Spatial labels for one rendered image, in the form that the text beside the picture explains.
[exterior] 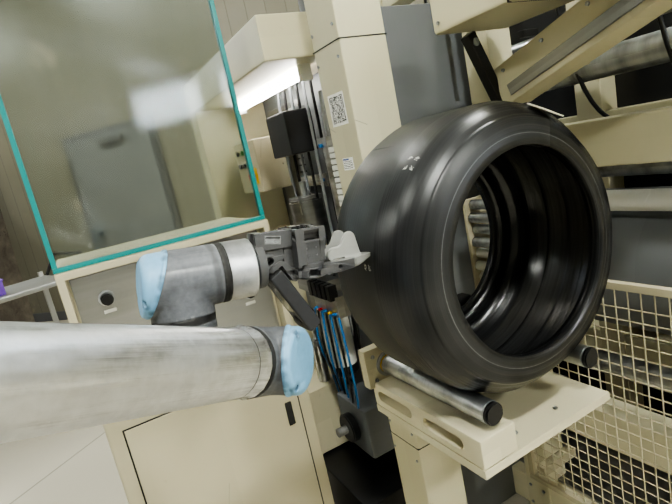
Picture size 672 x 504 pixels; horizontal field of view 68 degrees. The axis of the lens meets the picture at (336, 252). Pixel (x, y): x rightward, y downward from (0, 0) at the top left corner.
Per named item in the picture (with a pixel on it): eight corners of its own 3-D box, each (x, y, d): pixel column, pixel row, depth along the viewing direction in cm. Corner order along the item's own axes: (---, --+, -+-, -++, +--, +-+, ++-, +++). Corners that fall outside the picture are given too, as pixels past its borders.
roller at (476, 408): (397, 359, 122) (387, 374, 121) (385, 349, 120) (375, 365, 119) (507, 409, 92) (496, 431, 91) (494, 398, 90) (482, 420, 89)
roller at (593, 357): (480, 321, 135) (471, 335, 134) (470, 312, 133) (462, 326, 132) (601, 354, 104) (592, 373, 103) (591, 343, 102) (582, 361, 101)
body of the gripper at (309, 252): (329, 224, 79) (257, 235, 73) (334, 277, 80) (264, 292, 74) (308, 223, 85) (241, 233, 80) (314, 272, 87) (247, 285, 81)
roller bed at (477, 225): (475, 295, 154) (461, 200, 148) (509, 281, 160) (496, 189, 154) (528, 306, 136) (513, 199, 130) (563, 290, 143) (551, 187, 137)
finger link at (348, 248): (376, 227, 84) (328, 235, 80) (379, 262, 85) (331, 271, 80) (366, 227, 87) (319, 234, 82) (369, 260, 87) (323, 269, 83)
